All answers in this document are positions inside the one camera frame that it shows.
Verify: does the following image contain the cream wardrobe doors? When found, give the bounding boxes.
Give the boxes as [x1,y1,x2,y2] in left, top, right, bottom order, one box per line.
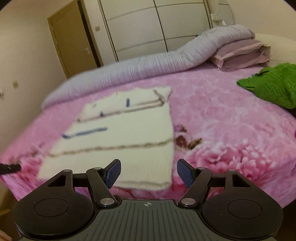
[83,0,213,62]

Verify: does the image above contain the mauve pillow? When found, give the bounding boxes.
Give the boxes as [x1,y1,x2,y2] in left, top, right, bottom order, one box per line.
[210,39,271,71]

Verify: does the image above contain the brown wooden door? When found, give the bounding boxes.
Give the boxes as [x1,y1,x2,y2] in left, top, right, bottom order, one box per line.
[48,1,102,78]

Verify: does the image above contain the green knitted sweater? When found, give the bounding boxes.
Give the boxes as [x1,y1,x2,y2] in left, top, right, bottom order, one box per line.
[237,63,295,109]

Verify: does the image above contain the oval vanity mirror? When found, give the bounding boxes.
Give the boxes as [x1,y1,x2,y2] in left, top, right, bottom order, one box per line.
[217,0,235,26]

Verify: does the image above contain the grey striped duvet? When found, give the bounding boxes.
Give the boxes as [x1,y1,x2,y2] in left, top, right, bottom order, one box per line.
[41,25,255,110]

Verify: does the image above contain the cream knitted sweater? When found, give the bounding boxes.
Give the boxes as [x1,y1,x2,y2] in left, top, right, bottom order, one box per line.
[38,86,174,191]

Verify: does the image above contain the pink rose bed blanket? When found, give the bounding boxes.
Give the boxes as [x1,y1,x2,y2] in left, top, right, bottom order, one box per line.
[1,64,295,207]

